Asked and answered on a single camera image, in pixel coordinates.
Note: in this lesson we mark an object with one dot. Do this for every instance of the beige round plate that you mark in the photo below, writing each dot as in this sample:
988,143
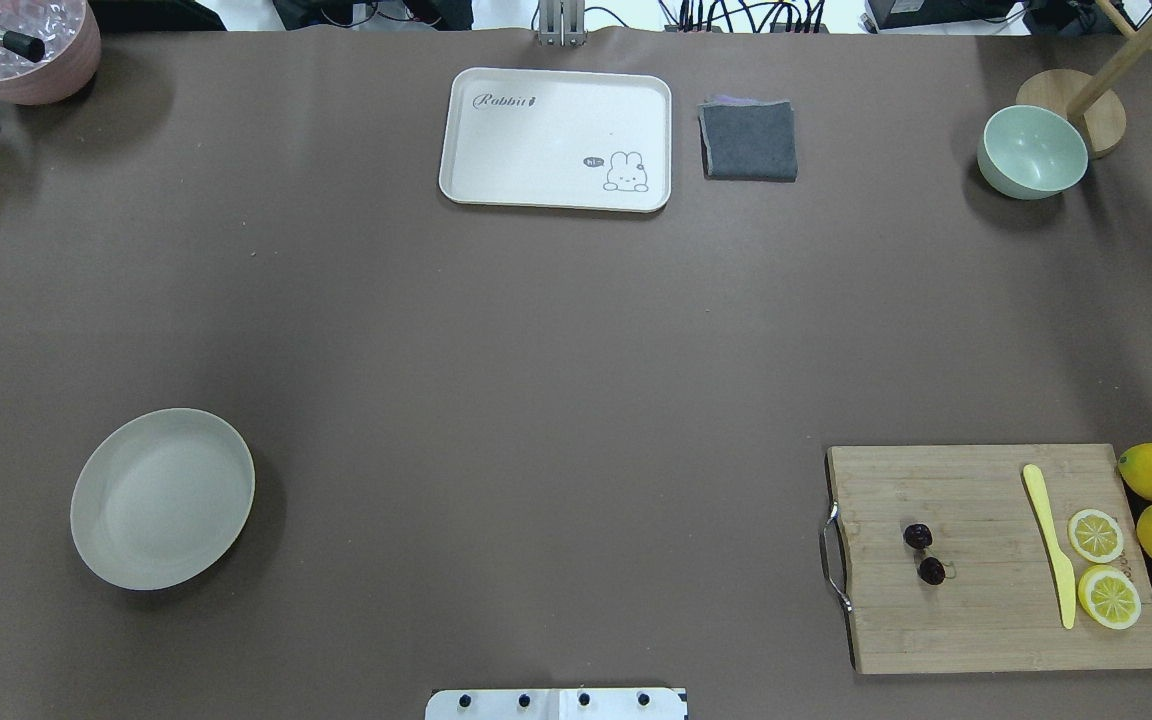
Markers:
162,499

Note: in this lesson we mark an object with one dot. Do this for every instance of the white rabbit tray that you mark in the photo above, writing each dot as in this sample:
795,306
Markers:
558,139

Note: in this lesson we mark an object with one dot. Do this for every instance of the dark red cherry upper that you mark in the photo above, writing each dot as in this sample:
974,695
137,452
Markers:
918,536

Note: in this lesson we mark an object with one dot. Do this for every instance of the dark red cherry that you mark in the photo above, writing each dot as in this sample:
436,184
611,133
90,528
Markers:
932,571
918,536

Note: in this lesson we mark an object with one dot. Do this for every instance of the dark red cherry lower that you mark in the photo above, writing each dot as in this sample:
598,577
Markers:
932,571

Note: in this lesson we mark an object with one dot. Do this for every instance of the grey folded cloth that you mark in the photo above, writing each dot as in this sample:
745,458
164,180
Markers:
748,140

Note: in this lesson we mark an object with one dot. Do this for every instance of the bamboo cutting board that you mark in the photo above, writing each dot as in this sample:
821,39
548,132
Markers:
997,611

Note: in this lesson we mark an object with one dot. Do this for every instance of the mint green bowl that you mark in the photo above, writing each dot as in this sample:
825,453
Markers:
1030,153

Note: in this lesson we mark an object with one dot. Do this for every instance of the yellow plastic knife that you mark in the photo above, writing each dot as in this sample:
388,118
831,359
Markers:
1062,568

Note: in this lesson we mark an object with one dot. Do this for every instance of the lemon slice upper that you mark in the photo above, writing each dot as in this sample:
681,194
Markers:
1096,536

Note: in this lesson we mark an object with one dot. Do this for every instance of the lemon slice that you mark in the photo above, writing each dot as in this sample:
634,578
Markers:
1096,536
1109,597

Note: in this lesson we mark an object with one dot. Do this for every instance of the wooden mug tree stand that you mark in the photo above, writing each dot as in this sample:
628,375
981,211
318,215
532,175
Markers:
1088,101

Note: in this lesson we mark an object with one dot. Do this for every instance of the lemon slice lower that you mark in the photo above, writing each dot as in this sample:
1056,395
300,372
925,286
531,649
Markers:
1109,597

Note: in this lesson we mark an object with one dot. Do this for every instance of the pink bowl with ice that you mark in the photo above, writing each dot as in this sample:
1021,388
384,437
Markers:
72,44

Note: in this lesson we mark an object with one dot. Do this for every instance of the aluminium frame post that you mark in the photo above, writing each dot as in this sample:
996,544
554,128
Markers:
561,23

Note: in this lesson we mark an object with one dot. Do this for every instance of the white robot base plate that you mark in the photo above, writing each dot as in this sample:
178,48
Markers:
559,703

